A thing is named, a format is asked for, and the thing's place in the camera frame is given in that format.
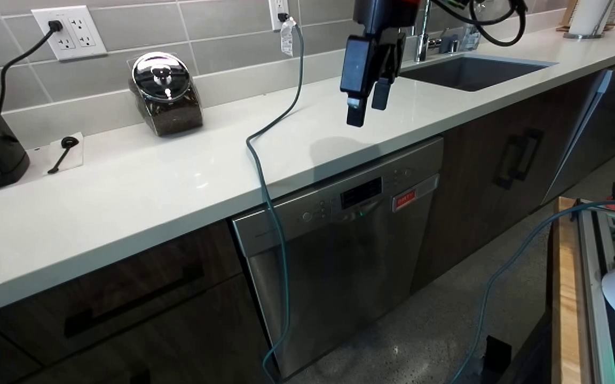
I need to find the black power cord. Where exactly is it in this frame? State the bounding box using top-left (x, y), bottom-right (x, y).
top-left (0, 20), bottom-right (65, 116)

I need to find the small black block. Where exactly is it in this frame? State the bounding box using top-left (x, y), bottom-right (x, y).
top-left (478, 335), bottom-right (514, 379)

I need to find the long teal cable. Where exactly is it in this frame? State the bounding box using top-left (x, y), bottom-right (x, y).
top-left (449, 199), bottom-right (615, 384)

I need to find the tall chrome faucet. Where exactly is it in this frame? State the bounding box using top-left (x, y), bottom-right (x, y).
top-left (411, 0), bottom-right (462, 64)

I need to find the dark sink base cabinet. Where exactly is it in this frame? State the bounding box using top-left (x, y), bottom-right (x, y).
top-left (409, 72), bottom-right (597, 294)

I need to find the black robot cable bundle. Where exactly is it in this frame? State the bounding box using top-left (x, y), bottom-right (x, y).
top-left (432, 0), bottom-right (529, 49)

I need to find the clear soap dispenser bottle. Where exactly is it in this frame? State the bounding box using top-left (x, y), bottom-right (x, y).
top-left (459, 17), bottom-right (487, 52)

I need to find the white wall outlet plate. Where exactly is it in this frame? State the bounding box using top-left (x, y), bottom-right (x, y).
top-left (29, 5), bottom-right (109, 64)

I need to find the thin teal cable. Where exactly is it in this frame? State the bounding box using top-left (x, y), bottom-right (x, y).
top-left (244, 20), bottom-right (308, 384)

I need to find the undermount kitchen sink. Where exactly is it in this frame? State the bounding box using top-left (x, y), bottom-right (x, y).
top-left (397, 53), bottom-right (552, 94)

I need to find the wooden robot cart with rails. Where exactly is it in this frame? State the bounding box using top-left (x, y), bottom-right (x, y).
top-left (549, 194), bottom-right (615, 384)

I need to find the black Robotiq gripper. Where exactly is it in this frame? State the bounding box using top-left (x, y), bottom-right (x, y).
top-left (340, 0), bottom-right (422, 128)

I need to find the white paper towel roll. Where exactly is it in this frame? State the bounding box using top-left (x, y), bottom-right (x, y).
top-left (564, 0), bottom-right (615, 40)

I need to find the white power adapter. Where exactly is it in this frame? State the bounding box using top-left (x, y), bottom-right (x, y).
top-left (277, 16), bottom-right (300, 59)

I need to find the stainless steel Bosch dishwasher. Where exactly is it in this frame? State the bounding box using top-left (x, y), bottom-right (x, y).
top-left (230, 134), bottom-right (446, 379)

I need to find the chrome domed countertop appliance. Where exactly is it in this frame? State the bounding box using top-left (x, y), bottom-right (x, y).
top-left (128, 49), bottom-right (205, 138)

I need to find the narrow white wall outlet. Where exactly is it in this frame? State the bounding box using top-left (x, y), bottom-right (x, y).
top-left (266, 0), bottom-right (293, 32)

